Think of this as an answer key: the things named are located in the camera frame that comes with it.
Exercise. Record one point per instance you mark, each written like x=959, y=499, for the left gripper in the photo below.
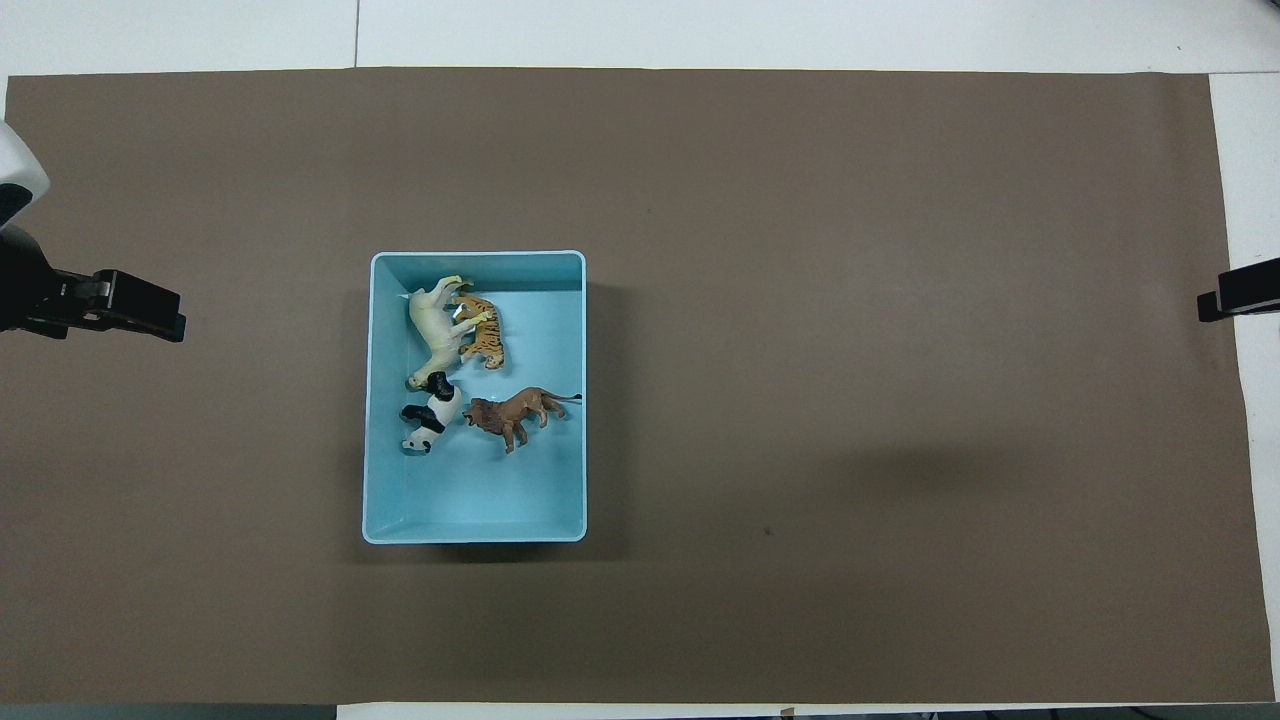
x=20, y=285

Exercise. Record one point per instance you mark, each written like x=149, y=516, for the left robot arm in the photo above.
x=18, y=175

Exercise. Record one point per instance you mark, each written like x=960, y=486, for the light blue storage box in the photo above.
x=480, y=500

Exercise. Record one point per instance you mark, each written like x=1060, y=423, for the cream lioness toy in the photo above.
x=432, y=325

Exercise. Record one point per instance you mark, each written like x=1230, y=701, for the black and white panda toy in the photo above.
x=436, y=412

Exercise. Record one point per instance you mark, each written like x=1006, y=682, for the orange striped tiger toy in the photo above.
x=488, y=335

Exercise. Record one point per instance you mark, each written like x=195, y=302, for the brown lion toy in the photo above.
x=515, y=410

